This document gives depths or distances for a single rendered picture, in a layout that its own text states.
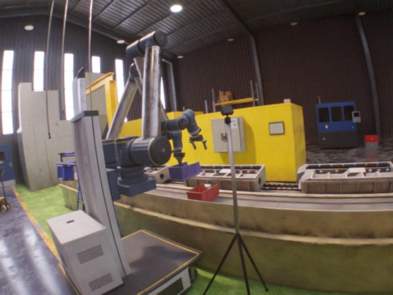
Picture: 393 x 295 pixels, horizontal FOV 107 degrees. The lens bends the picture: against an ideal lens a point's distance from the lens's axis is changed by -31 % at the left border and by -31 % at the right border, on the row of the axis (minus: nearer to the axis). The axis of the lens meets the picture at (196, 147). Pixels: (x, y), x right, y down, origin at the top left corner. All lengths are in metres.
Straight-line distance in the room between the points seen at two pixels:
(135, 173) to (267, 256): 1.34
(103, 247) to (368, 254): 2.02
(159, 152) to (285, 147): 3.43
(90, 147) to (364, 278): 2.42
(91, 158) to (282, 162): 3.78
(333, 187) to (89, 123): 2.15
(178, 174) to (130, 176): 0.67
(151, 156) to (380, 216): 1.69
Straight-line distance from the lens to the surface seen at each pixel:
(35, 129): 9.02
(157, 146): 1.37
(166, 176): 3.25
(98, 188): 1.62
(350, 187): 2.15
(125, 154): 1.57
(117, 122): 2.27
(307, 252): 1.88
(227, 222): 1.98
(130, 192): 1.57
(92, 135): 1.59
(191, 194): 2.11
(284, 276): 2.09
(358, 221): 1.74
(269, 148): 4.57
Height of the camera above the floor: 1.51
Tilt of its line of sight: 5 degrees down
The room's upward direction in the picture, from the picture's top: 7 degrees counter-clockwise
